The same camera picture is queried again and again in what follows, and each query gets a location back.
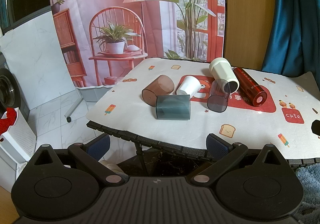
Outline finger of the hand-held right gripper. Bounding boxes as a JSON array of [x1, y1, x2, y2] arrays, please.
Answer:
[[311, 119, 320, 136]]

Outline cream faceted cup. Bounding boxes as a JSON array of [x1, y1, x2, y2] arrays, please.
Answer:
[[209, 57, 240, 94]]

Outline teal translucent cup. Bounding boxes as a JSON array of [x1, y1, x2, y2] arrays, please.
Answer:
[[155, 94, 192, 121]]

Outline red metallic bottle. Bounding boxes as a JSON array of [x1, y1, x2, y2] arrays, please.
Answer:
[[232, 67, 267, 106]]

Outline blue curtain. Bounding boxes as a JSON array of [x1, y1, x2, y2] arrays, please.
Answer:
[[261, 0, 320, 77]]

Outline beige rounded object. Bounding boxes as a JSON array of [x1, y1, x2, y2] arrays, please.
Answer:
[[99, 160, 122, 172]]

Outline blue fuzzy rug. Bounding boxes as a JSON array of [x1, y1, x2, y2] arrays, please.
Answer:
[[287, 163, 320, 224]]

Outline washing machine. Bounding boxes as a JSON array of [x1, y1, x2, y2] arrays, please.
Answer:
[[0, 52, 30, 121]]

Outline white perforated basket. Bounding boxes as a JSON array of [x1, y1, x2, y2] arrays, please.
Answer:
[[0, 107, 38, 164]]

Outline grey stand leg with wheel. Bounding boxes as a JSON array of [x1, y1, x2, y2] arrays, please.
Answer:
[[64, 89, 85, 122]]

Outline printed table mat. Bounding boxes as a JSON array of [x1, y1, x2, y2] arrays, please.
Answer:
[[85, 57, 320, 162]]

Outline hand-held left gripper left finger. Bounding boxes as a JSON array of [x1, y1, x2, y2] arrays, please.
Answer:
[[27, 134, 125, 187]]

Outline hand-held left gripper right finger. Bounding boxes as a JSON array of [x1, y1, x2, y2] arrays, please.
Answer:
[[191, 133, 288, 186]]

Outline wooden door panel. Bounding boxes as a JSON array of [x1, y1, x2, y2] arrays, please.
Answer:
[[223, 0, 277, 71]]

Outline pink room wall poster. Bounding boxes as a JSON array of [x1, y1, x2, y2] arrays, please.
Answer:
[[47, 0, 227, 88]]

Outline red cloth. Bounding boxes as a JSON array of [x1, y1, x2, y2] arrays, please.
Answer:
[[0, 107, 18, 135]]

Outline white plastic cup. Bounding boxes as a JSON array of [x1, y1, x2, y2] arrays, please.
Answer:
[[176, 75, 201, 96]]

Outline brown translucent cup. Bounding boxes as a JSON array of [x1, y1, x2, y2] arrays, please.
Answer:
[[142, 74, 175, 107]]

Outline grey translucent cup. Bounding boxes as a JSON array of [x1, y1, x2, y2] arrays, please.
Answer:
[[207, 78, 231, 113]]

